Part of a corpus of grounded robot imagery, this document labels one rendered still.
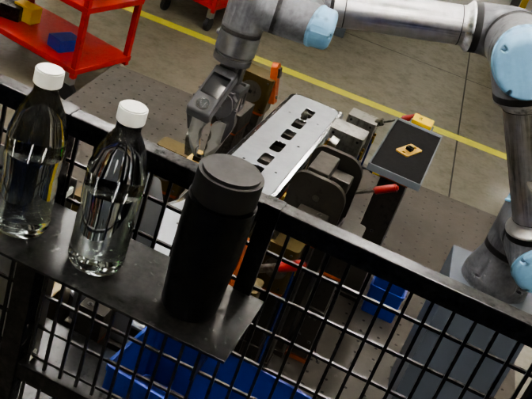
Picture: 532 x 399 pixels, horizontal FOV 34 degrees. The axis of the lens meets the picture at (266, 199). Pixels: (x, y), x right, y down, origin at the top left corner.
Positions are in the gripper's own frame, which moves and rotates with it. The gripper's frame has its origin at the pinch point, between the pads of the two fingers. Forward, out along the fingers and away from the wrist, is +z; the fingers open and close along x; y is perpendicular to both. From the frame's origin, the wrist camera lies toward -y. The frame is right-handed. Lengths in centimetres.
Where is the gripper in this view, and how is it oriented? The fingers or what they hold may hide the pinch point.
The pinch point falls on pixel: (199, 152)
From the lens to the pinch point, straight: 164.3
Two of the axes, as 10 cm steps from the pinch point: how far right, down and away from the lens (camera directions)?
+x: -9.0, -4.1, 1.5
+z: -3.0, 8.4, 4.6
